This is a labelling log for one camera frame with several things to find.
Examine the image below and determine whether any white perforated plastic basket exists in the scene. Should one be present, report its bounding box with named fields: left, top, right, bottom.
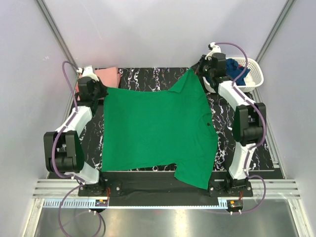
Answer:
left=200, top=56, right=264, bottom=94

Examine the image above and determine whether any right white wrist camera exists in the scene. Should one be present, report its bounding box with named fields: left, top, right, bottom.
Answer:
left=204, top=42, right=222, bottom=60

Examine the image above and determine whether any blue t shirt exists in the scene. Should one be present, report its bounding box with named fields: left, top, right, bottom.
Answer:
left=226, top=58, right=250, bottom=86

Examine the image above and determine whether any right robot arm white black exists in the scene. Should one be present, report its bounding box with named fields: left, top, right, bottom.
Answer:
left=194, top=52, right=266, bottom=196

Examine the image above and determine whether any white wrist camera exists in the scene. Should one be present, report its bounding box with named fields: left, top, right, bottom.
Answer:
left=204, top=42, right=222, bottom=60
left=76, top=65, right=99, bottom=81

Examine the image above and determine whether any green t shirt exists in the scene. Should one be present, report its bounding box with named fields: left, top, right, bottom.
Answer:
left=102, top=70, right=218, bottom=189

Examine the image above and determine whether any white slotted cable duct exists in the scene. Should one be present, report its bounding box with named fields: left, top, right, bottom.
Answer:
left=43, top=198, right=228, bottom=209

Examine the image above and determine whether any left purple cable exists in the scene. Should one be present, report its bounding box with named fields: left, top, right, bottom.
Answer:
left=49, top=61, right=107, bottom=235

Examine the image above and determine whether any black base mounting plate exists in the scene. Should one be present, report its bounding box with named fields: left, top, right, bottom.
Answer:
left=78, top=171, right=253, bottom=203

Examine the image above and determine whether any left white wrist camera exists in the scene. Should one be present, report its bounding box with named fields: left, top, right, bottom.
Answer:
left=76, top=65, right=99, bottom=81

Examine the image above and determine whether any folded pink t shirt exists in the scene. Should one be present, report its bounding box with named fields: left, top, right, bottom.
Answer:
left=75, top=67, right=121, bottom=102

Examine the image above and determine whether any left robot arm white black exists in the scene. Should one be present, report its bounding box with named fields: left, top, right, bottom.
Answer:
left=43, top=76, right=108, bottom=196

